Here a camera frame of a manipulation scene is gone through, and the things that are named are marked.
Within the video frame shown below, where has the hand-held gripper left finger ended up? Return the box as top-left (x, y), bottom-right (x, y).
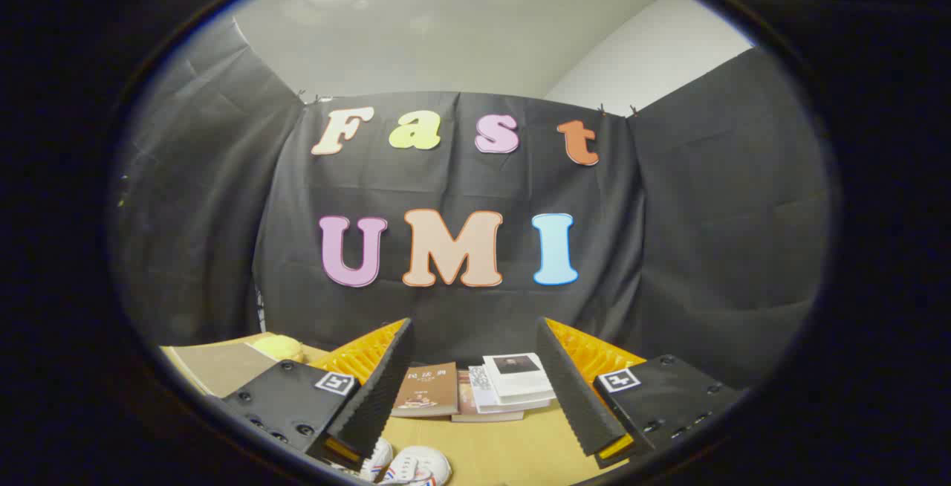
top-left (221, 317), bottom-right (415, 472)

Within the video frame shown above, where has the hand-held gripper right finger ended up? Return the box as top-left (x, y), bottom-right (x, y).
top-left (535, 317), bottom-right (745, 470)

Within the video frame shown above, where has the white canvas shoe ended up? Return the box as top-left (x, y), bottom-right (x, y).
top-left (355, 438), bottom-right (395, 483)
top-left (379, 445), bottom-right (452, 486)

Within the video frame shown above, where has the tan storage box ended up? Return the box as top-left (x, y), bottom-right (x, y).
top-left (160, 334), bottom-right (331, 399)

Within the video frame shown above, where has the brown cover book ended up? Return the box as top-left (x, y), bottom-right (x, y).
top-left (392, 362), bottom-right (459, 418)

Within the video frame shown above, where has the pink cover book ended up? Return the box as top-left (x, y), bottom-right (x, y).
top-left (452, 371), bottom-right (525, 423)

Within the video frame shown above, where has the white printed booklet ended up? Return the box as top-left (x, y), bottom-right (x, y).
top-left (468, 365), bottom-right (552, 415)

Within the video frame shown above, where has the green plush toy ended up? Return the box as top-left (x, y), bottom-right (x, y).
top-left (253, 334), bottom-right (305, 363)

